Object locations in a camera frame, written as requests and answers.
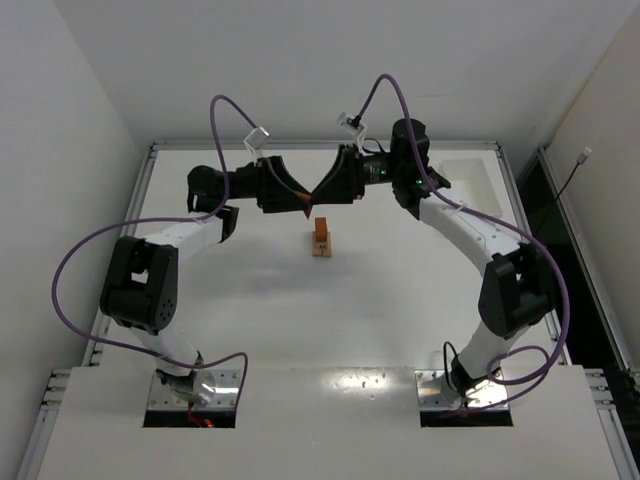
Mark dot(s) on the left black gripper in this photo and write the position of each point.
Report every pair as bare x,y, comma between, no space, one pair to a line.
265,185

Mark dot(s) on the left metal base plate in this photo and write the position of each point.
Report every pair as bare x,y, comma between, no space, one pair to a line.
225,387

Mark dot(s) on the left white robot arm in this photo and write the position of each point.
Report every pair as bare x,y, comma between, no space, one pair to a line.
140,291

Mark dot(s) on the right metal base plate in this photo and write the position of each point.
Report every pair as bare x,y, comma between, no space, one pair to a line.
435,395

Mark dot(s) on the metal base plate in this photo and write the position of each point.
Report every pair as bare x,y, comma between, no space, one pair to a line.
435,395
225,387

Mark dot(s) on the white perforated box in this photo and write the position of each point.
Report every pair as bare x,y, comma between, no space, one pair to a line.
470,178

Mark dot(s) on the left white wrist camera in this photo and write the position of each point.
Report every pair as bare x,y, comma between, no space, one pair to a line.
256,141

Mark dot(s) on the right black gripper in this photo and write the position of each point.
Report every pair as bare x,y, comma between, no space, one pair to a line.
356,173

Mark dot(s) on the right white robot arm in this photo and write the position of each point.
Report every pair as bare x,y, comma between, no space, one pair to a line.
518,281

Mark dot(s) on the long light wood block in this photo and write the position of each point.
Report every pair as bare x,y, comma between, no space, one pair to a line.
317,248

